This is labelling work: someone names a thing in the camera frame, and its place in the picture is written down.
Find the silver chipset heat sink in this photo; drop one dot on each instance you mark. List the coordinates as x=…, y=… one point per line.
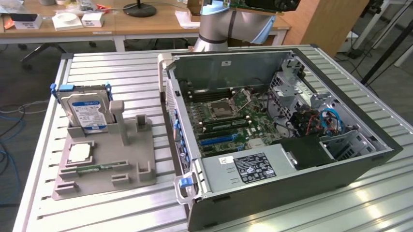
x=257, y=143

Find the grey metal disk bay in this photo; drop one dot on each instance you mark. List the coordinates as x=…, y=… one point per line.
x=286, y=101

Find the brown cardboard box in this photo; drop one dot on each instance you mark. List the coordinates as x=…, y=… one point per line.
x=193, y=7

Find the white papers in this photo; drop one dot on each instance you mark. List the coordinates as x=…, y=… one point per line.
x=188, y=20

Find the grey cup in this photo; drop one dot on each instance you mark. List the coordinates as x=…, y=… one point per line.
x=47, y=2

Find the green RAM stick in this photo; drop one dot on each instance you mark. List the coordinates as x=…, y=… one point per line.
x=226, y=124
x=94, y=169

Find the black chair base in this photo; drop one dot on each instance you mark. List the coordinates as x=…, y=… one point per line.
x=42, y=52

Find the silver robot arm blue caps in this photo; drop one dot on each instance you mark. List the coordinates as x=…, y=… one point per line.
x=220, y=29

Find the white table frame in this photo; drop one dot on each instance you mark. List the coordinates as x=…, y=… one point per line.
x=371, y=24

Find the green graphics card black fan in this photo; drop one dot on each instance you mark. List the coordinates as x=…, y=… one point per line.
x=268, y=4

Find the white box black label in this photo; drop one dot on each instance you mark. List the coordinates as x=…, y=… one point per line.
x=27, y=23

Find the white block round dish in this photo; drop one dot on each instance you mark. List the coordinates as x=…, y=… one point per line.
x=66, y=23

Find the black lamp base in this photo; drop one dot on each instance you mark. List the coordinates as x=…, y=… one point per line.
x=141, y=10

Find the small white box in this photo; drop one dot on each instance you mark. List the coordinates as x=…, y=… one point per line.
x=93, y=19

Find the black open PC case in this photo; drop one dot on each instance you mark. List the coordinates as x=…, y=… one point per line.
x=290, y=193

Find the wooden desk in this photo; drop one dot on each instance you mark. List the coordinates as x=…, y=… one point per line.
x=135, y=26

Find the hard disk in blue caddy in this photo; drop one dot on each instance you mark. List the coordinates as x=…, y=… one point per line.
x=87, y=113

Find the silver CPU chip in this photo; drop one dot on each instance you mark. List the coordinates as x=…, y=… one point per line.
x=81, y=154

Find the blue expansion slot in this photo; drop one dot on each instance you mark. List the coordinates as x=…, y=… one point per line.
x=218, y=140

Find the blue case latch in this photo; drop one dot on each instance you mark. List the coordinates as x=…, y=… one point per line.
x=185, y=183

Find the CPU socket metal frame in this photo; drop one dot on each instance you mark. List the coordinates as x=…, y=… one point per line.
x=222, y=110

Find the grey perforated drive cage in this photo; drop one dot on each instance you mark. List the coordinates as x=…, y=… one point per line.
x=352, y=145

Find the black tripod pole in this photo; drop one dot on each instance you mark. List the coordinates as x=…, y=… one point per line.
x=387, y=50

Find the wooden cabinet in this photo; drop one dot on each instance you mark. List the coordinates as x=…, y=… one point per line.
x=323, y=26

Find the orange packet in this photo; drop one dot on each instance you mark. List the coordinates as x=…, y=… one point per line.
x=8, y=24

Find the grey power supply unit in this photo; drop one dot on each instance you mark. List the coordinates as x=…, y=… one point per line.
x=220, y=174

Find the grey parts rack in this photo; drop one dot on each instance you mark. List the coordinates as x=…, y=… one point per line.
x=106, y=149

